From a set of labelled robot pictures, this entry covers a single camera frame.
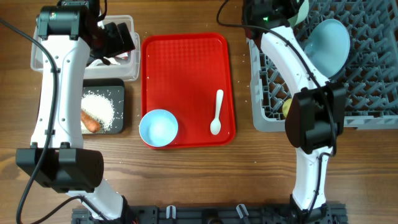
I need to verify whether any white rice pile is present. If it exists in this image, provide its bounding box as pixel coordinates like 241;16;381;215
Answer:
81;88;124;134

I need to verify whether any orange carrot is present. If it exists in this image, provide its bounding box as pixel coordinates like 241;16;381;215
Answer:
80;110;101;133

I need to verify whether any light blue bowl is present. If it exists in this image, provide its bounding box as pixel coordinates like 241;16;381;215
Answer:
139;109;178;147

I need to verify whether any yellow plastic cup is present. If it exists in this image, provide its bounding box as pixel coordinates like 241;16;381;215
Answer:
282;98;292;118

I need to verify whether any light blue plate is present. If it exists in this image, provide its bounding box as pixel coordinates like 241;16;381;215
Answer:
303;19;351;79

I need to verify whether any mint green bowl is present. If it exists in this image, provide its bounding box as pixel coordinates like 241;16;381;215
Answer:
288;0;309;27

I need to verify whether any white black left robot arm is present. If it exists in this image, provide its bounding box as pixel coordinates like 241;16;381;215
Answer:
16;1;138;223

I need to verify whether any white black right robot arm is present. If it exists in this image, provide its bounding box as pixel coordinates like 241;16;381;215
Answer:
242;1;346;223

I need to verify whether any clear plastic waste bin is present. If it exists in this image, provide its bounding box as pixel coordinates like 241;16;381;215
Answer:
31;8;139;86

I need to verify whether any black food waste tray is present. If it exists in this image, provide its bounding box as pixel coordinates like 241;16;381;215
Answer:
81;78;125;134

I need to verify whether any grey dishwasher rack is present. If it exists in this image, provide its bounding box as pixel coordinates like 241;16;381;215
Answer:
247;0;397;132

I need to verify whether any red serving tray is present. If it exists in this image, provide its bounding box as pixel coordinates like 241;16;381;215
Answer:
141;32;236;149

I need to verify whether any white plastic spoon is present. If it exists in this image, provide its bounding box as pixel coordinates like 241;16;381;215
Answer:
210;90;224;135

